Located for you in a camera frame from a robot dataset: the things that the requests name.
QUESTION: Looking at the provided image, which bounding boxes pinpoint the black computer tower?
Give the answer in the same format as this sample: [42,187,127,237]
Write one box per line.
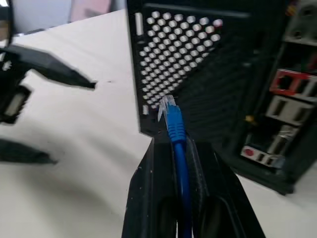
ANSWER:
[126,0,317,197]

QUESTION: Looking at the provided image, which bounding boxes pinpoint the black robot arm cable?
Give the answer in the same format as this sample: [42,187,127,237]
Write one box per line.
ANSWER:
[0,0,16,48]

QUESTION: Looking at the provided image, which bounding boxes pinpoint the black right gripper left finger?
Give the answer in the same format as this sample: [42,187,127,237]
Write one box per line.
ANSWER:
[120,137,179,238]

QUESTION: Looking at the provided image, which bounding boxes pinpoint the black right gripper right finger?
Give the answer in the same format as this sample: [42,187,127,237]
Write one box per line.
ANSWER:
[185,133,264,238]

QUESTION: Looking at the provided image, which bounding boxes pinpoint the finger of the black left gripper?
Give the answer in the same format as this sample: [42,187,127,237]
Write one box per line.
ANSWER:
[0,44,98,90]
[0,138,59,166]

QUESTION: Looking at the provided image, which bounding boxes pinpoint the blue ethernet cable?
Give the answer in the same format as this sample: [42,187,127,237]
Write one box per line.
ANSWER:
[157,94,194,238]

